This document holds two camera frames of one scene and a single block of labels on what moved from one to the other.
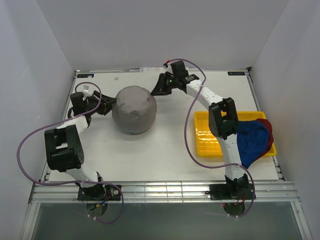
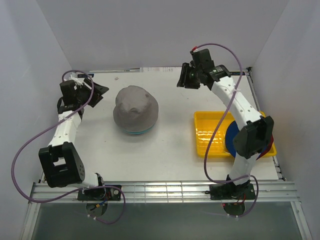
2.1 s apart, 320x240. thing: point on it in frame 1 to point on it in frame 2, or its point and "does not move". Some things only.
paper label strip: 152,69 does not move
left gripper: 106,104 to 98,90
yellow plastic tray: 207,144 does not move
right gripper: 160,88 to 183,80
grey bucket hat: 135,109 does not move
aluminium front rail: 161,192 does not move
